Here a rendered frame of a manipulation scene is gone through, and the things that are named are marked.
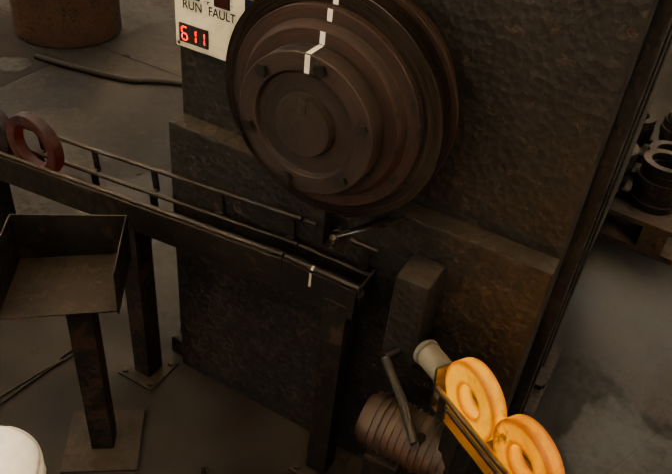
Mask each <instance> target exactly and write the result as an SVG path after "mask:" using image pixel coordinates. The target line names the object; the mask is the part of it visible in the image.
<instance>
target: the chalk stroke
mask: <svg viewBox="0 0 672 474"><path fill-rule="evenodd" d="M338 3H339V0H333V4H336V5H338ZM332 16H333V9H329V8H328V13H327V21H330V22H332ZM320 44H322V45H320ZM323 45H325V32H322V31H320V42H319V45H317V46H315V47H314V48H312V49H311V50H309V51H307V52H306V53H308V54H312V53H314V52H315V51H317V50H319V49H320V48H322V47H323ZM309 67H310V56H309V55H306V54H305V63H304V73H306V74H309Z"/></svg>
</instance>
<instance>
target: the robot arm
mask: <svg viewBox="0 0 672 474"><path fill-rule="evenodd" d="M0 474H46V466H45V464H44V459H43V454H42V451H41V448H40V446H39V444H38V442H37V441H36V440H35V439H34V438H33V437H32V436H31V435H30V434H28V433H27V432H25V431H23V430H21V429H19V428H16V427H12V426H0Z"/></svg>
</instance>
